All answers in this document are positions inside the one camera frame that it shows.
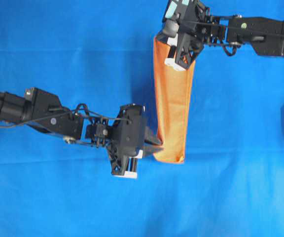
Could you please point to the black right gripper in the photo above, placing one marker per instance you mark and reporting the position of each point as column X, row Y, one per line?
column 180, row 32

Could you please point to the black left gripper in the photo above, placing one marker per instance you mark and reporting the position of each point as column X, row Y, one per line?
column 127, row 136

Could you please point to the orange towel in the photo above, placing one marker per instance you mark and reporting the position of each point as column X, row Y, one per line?
column 173, row 95

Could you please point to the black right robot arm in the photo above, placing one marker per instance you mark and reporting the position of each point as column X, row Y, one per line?
column 265, row 35

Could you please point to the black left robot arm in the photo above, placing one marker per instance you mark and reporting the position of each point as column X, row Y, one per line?
column 43, row 112

